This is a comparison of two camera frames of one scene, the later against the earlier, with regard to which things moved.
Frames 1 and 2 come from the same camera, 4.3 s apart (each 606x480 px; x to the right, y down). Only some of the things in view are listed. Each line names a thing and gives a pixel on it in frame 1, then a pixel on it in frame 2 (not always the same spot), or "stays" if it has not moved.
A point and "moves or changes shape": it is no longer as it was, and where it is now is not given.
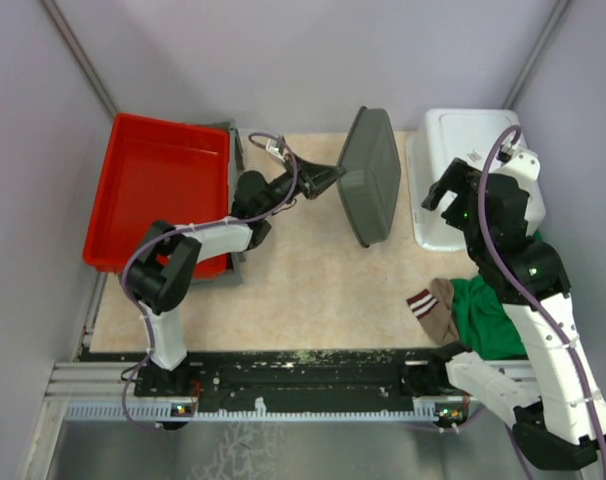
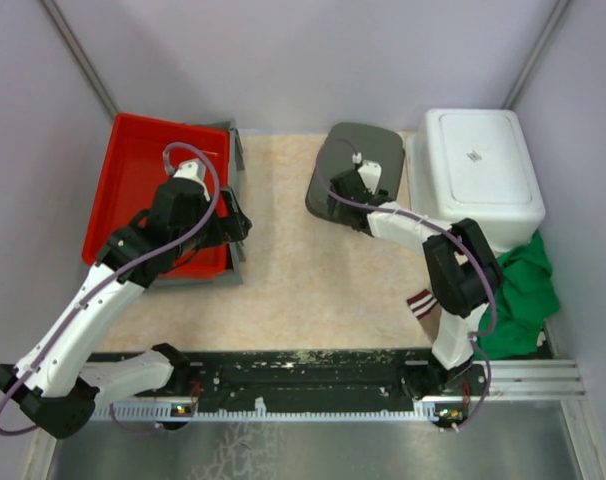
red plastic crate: (158, 170) stays
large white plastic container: (446, 135) stays
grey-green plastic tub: (370, 189) moves or changes shape
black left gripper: (313, 178) -> (223, 230)
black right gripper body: (456, 215) -> (344, 213)
